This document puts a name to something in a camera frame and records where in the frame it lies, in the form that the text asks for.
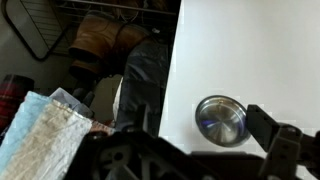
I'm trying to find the light blue hanging shirt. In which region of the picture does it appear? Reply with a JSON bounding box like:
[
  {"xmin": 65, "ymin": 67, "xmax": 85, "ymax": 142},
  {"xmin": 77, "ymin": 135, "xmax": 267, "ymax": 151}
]
[{"xmin": 0, "ymin": 91, "xmax": 52, "ymax": 174}]

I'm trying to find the black wire shoe rack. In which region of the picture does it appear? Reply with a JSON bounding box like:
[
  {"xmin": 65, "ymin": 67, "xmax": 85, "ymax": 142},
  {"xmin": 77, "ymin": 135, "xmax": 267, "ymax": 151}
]
[{"xmin": 1, "ymin": 0, "xmax": 180, "ymax": 62}]

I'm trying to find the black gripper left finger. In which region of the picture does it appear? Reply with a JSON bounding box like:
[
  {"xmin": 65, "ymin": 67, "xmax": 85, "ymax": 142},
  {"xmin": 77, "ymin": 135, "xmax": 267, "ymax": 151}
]
[{"xmin": 134, "ymin": 104, "xmax": 147, "ymax": 131}]

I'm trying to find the beige patterned hanging shirt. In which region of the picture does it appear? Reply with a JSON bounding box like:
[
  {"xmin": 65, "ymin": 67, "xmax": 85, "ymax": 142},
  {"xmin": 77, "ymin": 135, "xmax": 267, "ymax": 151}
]
[{"xmin": 0, "ymin": 100, "xmax": 91, "ymax": 180}]

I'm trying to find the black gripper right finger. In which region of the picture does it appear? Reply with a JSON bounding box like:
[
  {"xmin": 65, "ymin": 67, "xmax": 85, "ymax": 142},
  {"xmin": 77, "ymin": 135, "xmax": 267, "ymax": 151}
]
[{"xmin": 246, "ymin": 104, "xmax": 302, "ymax": 157}]

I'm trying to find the dark blue jacket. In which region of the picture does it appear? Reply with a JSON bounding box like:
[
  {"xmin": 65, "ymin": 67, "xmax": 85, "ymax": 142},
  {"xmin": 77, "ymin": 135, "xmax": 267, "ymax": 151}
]
[{"xmin": 115, "ymin": 41, "xmax": 171, "ymax": 136}]

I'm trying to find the white sliding closet door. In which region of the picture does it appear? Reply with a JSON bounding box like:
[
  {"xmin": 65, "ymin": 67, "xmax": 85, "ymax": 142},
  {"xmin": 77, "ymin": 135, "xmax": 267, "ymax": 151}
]
[{"xmin": 159, "ymin": 0, "xmax": 320, "ymax": 153}]

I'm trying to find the red plaid garment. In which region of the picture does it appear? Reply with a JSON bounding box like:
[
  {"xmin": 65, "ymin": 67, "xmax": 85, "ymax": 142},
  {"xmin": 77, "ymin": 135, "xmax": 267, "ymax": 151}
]
[{"xmin": 0, "ymin": 74, "xmax": 35, "ymax": 131}]

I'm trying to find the round metal door pull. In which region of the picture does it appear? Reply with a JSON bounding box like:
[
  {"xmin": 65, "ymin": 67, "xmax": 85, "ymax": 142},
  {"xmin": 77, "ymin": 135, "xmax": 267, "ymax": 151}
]
[{"xmin": 195, "ymin": 95, "xmax": 251, "ymax": 148}]

